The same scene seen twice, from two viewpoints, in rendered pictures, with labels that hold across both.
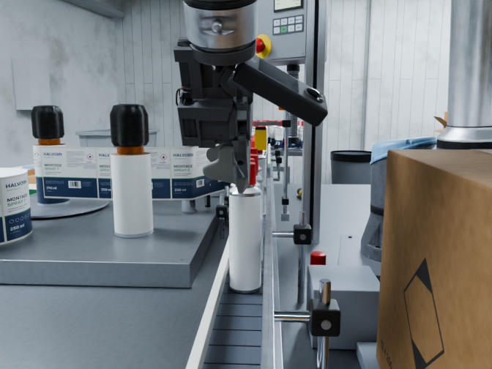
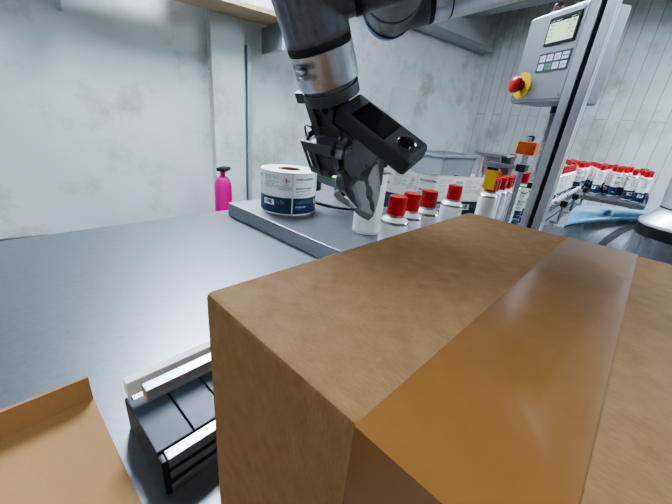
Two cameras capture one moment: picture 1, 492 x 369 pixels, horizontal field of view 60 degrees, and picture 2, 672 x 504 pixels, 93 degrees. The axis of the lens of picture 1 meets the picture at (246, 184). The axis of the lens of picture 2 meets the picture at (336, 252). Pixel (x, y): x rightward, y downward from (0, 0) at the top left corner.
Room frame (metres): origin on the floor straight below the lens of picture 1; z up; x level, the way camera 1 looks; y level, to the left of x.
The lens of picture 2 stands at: (0.14, -0.27, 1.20)
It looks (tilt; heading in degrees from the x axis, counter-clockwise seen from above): 22 degrees down; 38
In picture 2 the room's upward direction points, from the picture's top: 6 degrees clockwise
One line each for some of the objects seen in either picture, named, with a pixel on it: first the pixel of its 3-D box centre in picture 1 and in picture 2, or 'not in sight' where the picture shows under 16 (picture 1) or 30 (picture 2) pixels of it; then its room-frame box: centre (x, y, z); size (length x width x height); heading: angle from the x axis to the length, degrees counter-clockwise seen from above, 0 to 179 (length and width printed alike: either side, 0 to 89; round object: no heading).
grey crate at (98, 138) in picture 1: (121, 144); (442, 164); (3.21, 0.93, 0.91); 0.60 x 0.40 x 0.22; 169
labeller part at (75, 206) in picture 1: (54, 205); (343, 199); (1.25, 0.57, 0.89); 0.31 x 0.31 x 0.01
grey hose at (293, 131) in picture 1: (292, 105); (545, 149); (1.20, -0.13, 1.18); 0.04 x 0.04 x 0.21
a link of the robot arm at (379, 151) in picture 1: (405, 170); (605, 245); (0.82, -0.31, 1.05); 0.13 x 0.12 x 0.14; 36
